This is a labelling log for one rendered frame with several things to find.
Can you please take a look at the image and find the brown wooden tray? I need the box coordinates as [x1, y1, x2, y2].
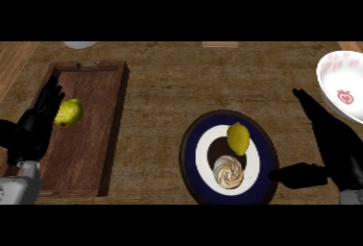
[3, 61, 130, 198]

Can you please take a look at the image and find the white bowl with red print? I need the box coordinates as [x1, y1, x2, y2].
[315, 50, 363, 125]

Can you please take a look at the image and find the yellow-green pear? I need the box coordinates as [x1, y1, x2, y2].
[54, 98, 86, 128]

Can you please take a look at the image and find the blue and white plate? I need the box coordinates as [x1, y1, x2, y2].
[179, 110, 281, 206]

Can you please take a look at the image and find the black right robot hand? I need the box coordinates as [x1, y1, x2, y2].
[269, 87, 363, 193]

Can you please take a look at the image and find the swirled cream pastry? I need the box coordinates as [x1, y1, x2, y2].
[213, 155, 245, 190]

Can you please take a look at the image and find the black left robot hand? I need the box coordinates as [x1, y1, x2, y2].
[0, 75, 67, 169]

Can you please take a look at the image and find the yellow lemon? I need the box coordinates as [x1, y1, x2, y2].
[226, 121, 251, 157]

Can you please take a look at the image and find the pale grey round object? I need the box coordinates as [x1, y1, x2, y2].
[61, 41, 99, 50]

